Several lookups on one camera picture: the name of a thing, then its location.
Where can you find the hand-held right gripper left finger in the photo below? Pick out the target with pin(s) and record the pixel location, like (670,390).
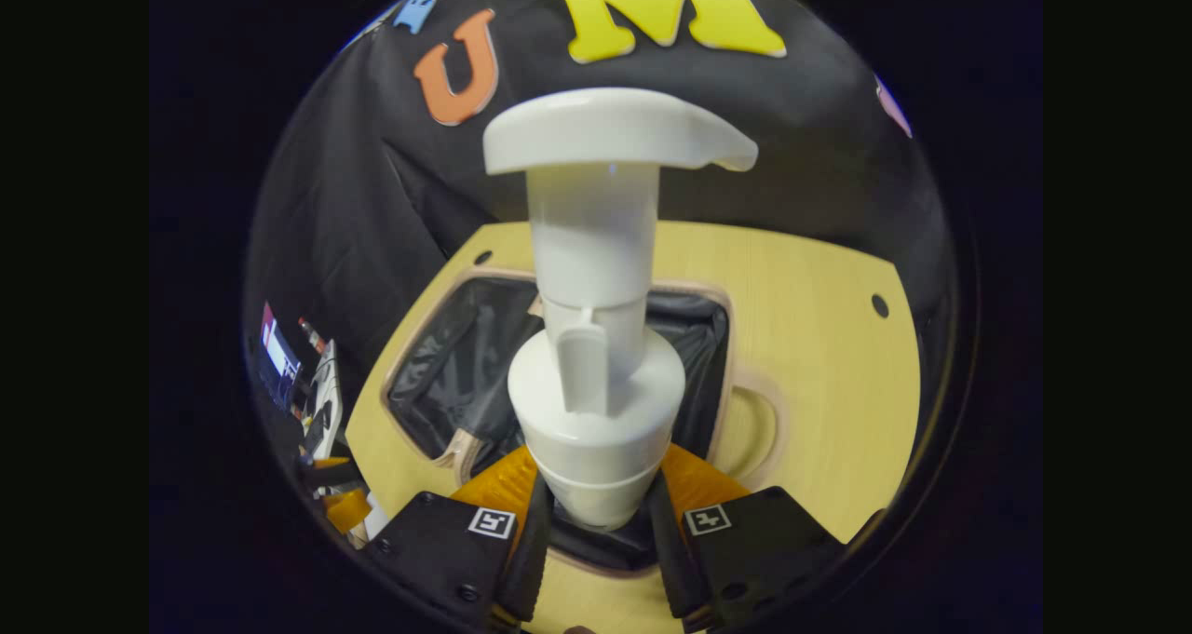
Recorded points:
(531,559)

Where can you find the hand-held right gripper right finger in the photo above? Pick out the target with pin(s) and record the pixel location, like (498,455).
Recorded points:
(675,559)

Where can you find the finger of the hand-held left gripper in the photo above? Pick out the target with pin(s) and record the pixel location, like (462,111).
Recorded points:
(331,474)
(346,511)

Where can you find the white pump bottle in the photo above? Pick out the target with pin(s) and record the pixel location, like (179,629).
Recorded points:
(596,243)

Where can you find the white plastic device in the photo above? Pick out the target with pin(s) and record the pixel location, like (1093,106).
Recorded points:
(326,401)

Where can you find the computer screen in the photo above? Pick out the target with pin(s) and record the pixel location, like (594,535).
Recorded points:
(277,359)

